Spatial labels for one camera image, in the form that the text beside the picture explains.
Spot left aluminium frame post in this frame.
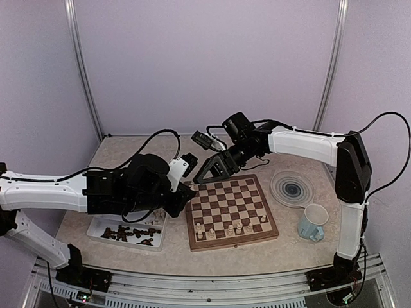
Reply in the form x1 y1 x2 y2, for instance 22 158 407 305
64 0 104 142

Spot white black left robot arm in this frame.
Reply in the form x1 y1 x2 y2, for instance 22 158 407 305
1 153 198 286

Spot blue spiral ceramic plate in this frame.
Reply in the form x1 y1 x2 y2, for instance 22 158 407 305
270 171 315 209

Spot dark chess pieces pile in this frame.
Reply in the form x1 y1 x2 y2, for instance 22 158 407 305
100 225 161 246

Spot white chess bishop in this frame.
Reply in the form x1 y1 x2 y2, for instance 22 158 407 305
195 223 205 240

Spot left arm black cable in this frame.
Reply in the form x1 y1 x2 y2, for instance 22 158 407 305
54 128 182 185

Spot white chess pawn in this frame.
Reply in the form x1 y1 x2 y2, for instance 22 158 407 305
207 228 215 239

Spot front aluminium rail base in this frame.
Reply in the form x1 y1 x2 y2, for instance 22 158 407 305
22 253 396 308

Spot rear aluminium frame rail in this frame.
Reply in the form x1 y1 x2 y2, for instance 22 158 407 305
102 131 317 139

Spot white chess queen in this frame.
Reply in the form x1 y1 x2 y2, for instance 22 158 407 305
235 221 243 234

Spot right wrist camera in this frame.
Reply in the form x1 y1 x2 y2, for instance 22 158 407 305
191 130 227 152

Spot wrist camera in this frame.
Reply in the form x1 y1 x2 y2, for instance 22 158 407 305
167 153 198 193
191 130 227 152

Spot light blue ceramic mug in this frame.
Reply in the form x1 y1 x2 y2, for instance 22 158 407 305
297 203 329 242

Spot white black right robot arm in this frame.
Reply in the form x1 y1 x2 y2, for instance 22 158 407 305
193 112 372 285

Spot white plastic divided tray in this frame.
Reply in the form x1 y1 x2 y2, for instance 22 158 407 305
87 209 168 252

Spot white chess king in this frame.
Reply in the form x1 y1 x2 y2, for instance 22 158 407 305
227 225 234 237

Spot right aluminium frame post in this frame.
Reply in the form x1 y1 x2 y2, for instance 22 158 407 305
313 0 349 131

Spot aluminium frame post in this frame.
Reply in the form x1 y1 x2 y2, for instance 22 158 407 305
313 0 349 131
64 0 104 142

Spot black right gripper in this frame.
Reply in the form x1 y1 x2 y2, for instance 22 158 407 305
193 138 258 184

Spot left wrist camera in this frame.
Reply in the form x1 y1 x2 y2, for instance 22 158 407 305
167 153 198 193

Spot wooden chess board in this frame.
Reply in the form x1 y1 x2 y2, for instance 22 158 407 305
185 174 279 252

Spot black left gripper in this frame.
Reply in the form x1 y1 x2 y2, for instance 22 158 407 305
125 183 196 218

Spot light chess pieces pile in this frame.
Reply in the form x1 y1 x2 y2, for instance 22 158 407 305
146 209 166 225

